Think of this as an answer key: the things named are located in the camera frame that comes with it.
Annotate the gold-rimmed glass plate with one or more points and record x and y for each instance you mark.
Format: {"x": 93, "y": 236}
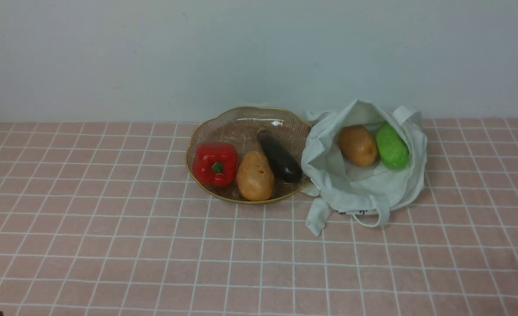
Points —
{"x": 239, "y": 127}

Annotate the white cloth tote bag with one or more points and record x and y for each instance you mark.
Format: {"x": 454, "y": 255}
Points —
{"x": 368, "y": 194}

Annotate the brown potato on plate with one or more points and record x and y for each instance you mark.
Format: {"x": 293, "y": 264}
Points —
{"x": 255, "y": 179}

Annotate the brown potato from bag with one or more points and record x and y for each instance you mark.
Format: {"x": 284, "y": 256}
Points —
{"x": 358, "y": 145}

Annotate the green cucumber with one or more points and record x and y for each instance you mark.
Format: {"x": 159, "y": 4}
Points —
{"x": 393, "y": 152}

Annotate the dark purple eggplant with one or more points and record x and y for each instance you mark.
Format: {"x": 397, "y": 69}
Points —
{"x": 281, "y": 161}

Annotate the red bell pepper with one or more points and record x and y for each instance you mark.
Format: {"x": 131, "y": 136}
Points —
{"x": 215, "y": 164}

